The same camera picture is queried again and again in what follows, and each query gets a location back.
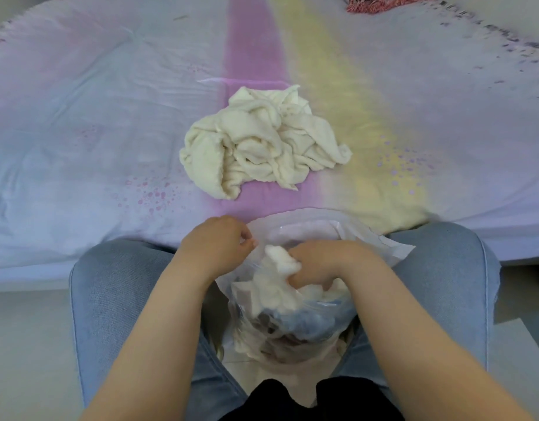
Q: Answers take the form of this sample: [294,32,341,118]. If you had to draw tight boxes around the person's right hand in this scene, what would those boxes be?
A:
[287,240,380,291]

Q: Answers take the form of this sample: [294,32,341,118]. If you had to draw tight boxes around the person's left hand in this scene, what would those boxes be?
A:
[177,215,256,278]

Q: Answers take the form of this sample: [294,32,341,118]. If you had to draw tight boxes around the cream cloth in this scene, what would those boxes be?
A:
[234,244,351,314]

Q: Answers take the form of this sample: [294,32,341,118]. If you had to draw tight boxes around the clear plastic bag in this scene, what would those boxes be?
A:
[214,208,416,378]

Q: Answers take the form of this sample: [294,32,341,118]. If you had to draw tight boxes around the person's left forearm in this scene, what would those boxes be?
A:
[78,258,219,421]

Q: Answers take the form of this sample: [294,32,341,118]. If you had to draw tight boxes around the person's right forearm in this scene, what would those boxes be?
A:
[340,260,533,421]

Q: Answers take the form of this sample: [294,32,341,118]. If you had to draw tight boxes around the dark clothes bundle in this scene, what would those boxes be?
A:
[248,309,349,347]

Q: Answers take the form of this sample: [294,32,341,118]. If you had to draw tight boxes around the crumpled cream towel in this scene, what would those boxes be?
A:
[179,85,353,201]

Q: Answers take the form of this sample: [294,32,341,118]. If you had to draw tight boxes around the black shirt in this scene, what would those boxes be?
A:
[219,377,399,421]

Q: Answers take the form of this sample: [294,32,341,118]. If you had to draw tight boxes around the light blue jeans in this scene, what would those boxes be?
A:
[69,222,501,421]

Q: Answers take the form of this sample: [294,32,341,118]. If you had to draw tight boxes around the pastel striped bedsheet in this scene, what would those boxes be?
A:
[0,0,539,281]

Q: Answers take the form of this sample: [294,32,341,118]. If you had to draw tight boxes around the red woven cloth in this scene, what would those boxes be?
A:
[346,0,441,14]

